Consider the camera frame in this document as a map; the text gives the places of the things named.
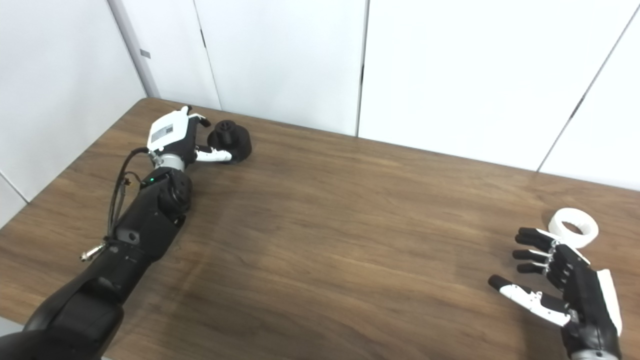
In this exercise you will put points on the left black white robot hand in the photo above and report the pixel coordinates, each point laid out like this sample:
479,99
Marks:
170,130

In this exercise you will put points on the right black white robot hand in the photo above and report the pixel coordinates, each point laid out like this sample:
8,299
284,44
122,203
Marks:
585,295

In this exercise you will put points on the round black plastic part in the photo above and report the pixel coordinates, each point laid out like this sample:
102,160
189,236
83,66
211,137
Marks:
237,141

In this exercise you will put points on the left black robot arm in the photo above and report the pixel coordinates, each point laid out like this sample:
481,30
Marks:
145,225

